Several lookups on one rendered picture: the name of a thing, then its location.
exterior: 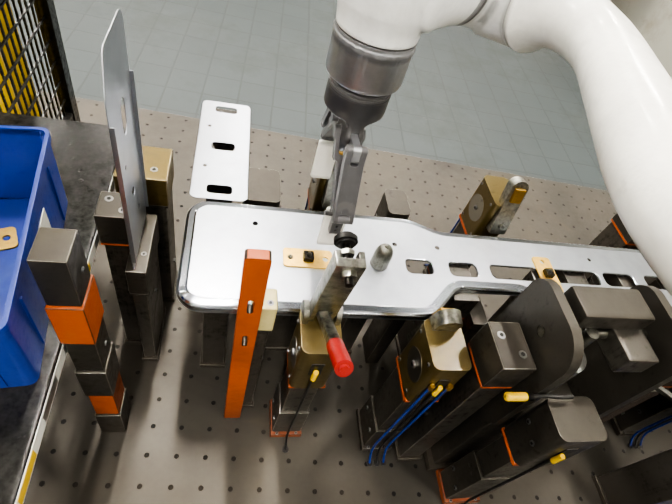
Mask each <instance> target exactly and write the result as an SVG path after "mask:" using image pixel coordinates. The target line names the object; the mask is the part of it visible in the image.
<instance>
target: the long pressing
mask: <svg viewBox="0 0 672 504"><path fill-rule="evenodd" d="M323 218H324V212H323V211H312V210H301V209H291V208H280V207H269V206H258V205H248V204H237V203H226V202H215V201H205V202H200V203H198V204H196V205H194V206H193V207H191V208H190V210H189V211H188V213H187V217H186V224H185V231H184V238H183V245H182V252H181V259H180V266H179V272H178V279H177V286H176V293H177V297H178V299H179V301H180V302H181V304H182V305H183V306H185V307H186V308H188V309H190V310H192V311H195V312H203V313H229V314H237V307H238V300H239V292H240V284H241V276H242V268H243V260H244V252H245V249H262V250H270V251H272V264H271V269H270V273H269V278H268V283H267V288H266V289H277V297H278V310H277V314H276V315H282V316H299V315H300V312H301V303H302V300H303V299H307V300H309V301H311V299H312V297H313V294H314V292H315V290H316V288H317V286H318V284H319V282H320V280H321V278H322V276H323V274H324V272H325V270H326V269H315V268H300V267H286V266H284V265H283V249H284V248H299V249H311V250H324V251H330V252H331V253H332V255H333V253H334V251H335V250H341V249H339V248H337V247H336V246H334V245H320V244H317V237H318V234H319V231H320V228H321V224H322V221H323ZM253 222H257V223H258V225H253V224H252V223H253ZM343 231H350V232H353V233H354V234H356V235H357V236H358V244H357V245H356V246H355V247H354V248H352V249H353V250H355V256H354V257H353V258H356V256H357V254H358V252H365V257H366V265H367V268H366V270H365V272H364V273H363V275H362V276H361V278H360V279H359V281H358V282H357V284H356V286H355V287H354V289H353V290H352V292H351V293H350V295H349V297H348V298H347V300H346V301H345V303H344V304H343V317H342V318H360V319H386V320H412V321H425V320H426V319H428V318H429V317H431V316H432V314H433V313H434V312H436V311H437V310H438V309H440V308H443V307H444V305H445V304H446V303H447V302H448V300H449V299H450V298H451V297H452V296H453V295H455V294H458V293H474V294H493V295H511V296H519V295H520V294H521V293H522V292H523V291H524V290H525V289H526V288H527V287H528V286H529V284H530V283H531V282H533V281H525V280H509V279H497V278H495V277H493V276H492V273H491V271H490V267H491V266H494V267H508V268H522V269H533V270H535V271H536V272H537V270H536V268H535V266H534V264H533V262H532V259H531V258H532V257H546V258H548V259H549V261H550V263H551V265H552V267H553V269H554V271H565V272H579V273H592V274H594V275H595V276H596V277H597V279H598V281H599V283H600V285H588V284H572V283H560V284H561V286H562V288H563V290H564V292H565V291H566V290H568V289H569V288H570V287H571V286H590V287H606V288H622V289H630V288H632V287H619V286H610V285H608V284H607V283H606V281H605V279H604V277H603V274H607V275H621V276H628V277H630V278H631V279H632V281H633V282H634V284H635V286H636V285H648V284H647V283H646V281H645V279H644V277H649V278H658V277H657V276H656V275H655V273H654V272H653V270H652V269H651V268H650V266H649V265H648V263H647V262H646V260H645V259H644V257H643V256H642V254H641V253H640V251H639V250H638V249H628V248H616V247H605V246H593V245H582V244H571V243H559V242H548V241H536V240H525V239H514V238H502V237H491V236H480V235H468V234H457V233H445V232H439V231H436V230H433V229H430V228H428V227H425V226H423V225H420V224H418V223H415V222H413V221H410V220H406V219H398V218H387V217H376V216H366V215H355V216H354V222H353V224H352V225H349V224H345V227H344V230H343ZM383 243H387V244H389V245H391V246H392V248H393V257H392V259H391V261H390V263H389V265H388V267H387V269H386V270H384V271H377V270H375V269H374V268H372V266H371V265H370V260H371V258H372V256H373V254H374V251H375V250H376V248H377V247H378V246H379V245H380V244H383ZM392 243H396V244H397V246H393V245H392ZM435 246H437V247H439V250H437V249H435ZM587 259H590V261H588V260H587ZM406 261H423V262H428V263H429V264H430V265H431V268H432V272H433V273H432V274H416V273H410V272H409V271H408V270H407V268H406ZM449 264H466V265H472V266H474V268H475V269H476V272H477V277H463V276H454V275H453V274H451V272H450V269H449Z"/></svg>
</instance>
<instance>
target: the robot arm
mask: <svg viewBox="0 0 672 504"><path fill-rule="evenodd" d="M447 26H462V27H466V28H469V29H472V31H473V33H474V34H475V35H478V36H481V37H484V38H487V39H489V40H492V41H494V42H497V43H499V44H502V45H504V46H507V47H509V48H511V49H513V50H514V51H516V52H518V53H531V52H535V51H538V50H540V49H542V48H547V49H549V50H551V51H553V52H555V53H557V54H558V55H559V56H561V57H562V58H563V59H564V60H566V61H567V62H568V64H569V65H570V66H571V67H572V68H573V70H574V72H575V74H576V77H577V80H578V84H579V88H580V92H581V96H582V100H583V104H584V108H585V112H586V116H587V120H588V124H589V127H590V131H591V135H592V139H593V143H594V147H595V151H596V155H597V159H598V163H599V166H600V170H601V174H602V177H603V180H604V183H605V185H606V188H607V190H608V193H609V195H610V198H611V200H612V203H613V205H614V207H615V209H616V211H617V213H618V215H619V217H620V219H621V221H622V223H623V225H624V226H625V228H626V230H627V232H628V233H629V235H630V237H631V238H632V240H633V242H634V243H635V245H636V247H637V248H638V250H639V251H640V253H641V254H642V256H643V257H644V259H645V260H646V262H647V263H648V265H649V266H650V268H651V269H652V270H653V272H654V273H655V275H656V276H657V277H658V279H659V280H660V282H661V283H662V284H663V286H664V287H665V288H666V290H667V291H668V292H669V294H670V295H671V297H672V79H671V77H670V76H669V74H668V73H667V72H666V70H665V69H664V67H663V66H662V64H661V63H660V61H659V60H658V58H657V57H656V55H655V54H654V52H653V51H652V49H651V48H650V46H649V45H648V44H647V42H646V41H645V39H644V38H643V36H642V35H641V34H640V32H639V31H638V30H637V29H636V27H635V26H634V25H633V24H632V22H631V21H630V20H629V19H628V18H627V17H626V16H625V15H624V14H623V13H622V12H621V11H620V10H619V9H618V8H617V7H616V6H615V5H614V4H613V3H612V2H611V1H610V0H337V11H336V18H335V19H334V22H333V27H332V29H333V31H332V35H331V40H330V44H329V49H328V53H327V58H326V68H327V71H328V73H329V77H328V81H327V85H326V89H325V94H324V102H325V104H326V106H327V109H326V111H325V113H324V116H323V118H322V120H321V122H320V125H321V127H324V129H323V130H322V131H321V134H320V136H321V138H322V139H323V140H322V139H320V140H319V143H318V147H317V151H316V155H315V159H314V163H313V167H312V171H311V177H314V178H323V179H330V176H331V172H332V169H333V166H334V162H335V170H334V178H333V187H332V196H331V205H330V207H327V208H326V210H324V218H323V221H322V224H321V228H320V231H319V234H318V237H317V244H320V245H334V240H333V239H334V236H335V235H337V234H338V233H340V232H343V230H344V227H345V224H349V225H352V224H353V222H354V216H355V210H356V205H357V200H358V195H359V189H360V184H361V179H362V174H363V168H364V165H365V161H366V158H367V155H368V153H369V150H368V147H365V146H363V142H364V141H365V138H366V128H365V127H366V126H368V125H370V124H373V123H375V122H377V121H379V120H380V119H381V118H382V117H383V116H384V114H385V111H386V108H387V105H388V103H389V100H390V97H391V94H393V93H395V92H396V91H397V90H398V89H399V88H400V87H401V85H402V82H403V80H404V77H405V74H406V72H407V70H408V66H409V64H410V61H411V58H412V56H413V55H414V53H415V50H416V47H417V43H418V40H419V38H420V36H421V34H422V33H430V32H432V31H434V30H437V29H439V28H443V27H447ZM339 151H343V155H340V154H339ZM334 246H335V245H334Z"/></svg>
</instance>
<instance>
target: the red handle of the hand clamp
mask: <svg viewBox="0 0 672 504"><path fill-rule="evenodd" d="M316 316H317V319H318V322H319V324H320V327H321V330H322V333H323V336H324V338H325V341H326V344H327V345H326V348H327V351H328V354H329V357H330V360H331V363H332V365H333V368H334V371H335V373H336V375H337V376H339V377H347V376H349V375H350V374H351V373H352V372H353V369H354V365H353V363H352V361H351V358H350V356H349V354H348V351H347V349H346V347H345V344H344V342H343V340H342V339H340V336H339V334H338V332H337V329H336V327H335V325H334V322H333V320H332V318H331V315H330V313H329V312H328V311H318V312H317V314H316Z"/></svg>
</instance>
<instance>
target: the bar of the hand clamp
mask: <svg viewBox="0 0 672 504"><path fill-rule="evenodd" d="M333 240H334V245H335V246H336V247H337V248H339V249H341V250H335V251H334V253H333V255H332V257H331V259H330V261H329V263H328V265H327V267H326V270H325V272H324V274H323V276H322V278H321V280H320V282H319V284H318V286H317V288H316V290H315V292H314V294H313V297H312V299H311V301H310V317H309V321H313V320H314V318H315V316H316V314H317V312H318V311H328V312H329V313H330V315H331V318H332V320H334V318H335V317H336V315H337V314H338V312H339V311H340V309H341V307H342V306H343V304H344V303H345V301H346V300H347V298H348V297H349V295H350V293H351V292H352V290H353V289H354V287H355V286H356V284H357V282H358V281H359V279H360V278H361V276H362V275H363V273H364V272H365V270H366V268H367V265H366V257H365V252H358V254H357V256H356V258H353V257H354V256H355V250H353V249H352V248H354V247H355V246H356V245H357V244H358V236H357V235H356V234H354V233H353V232H350V231H343V232H340V233H338V234H337V235H335V236H334V239H333Z"/></svg>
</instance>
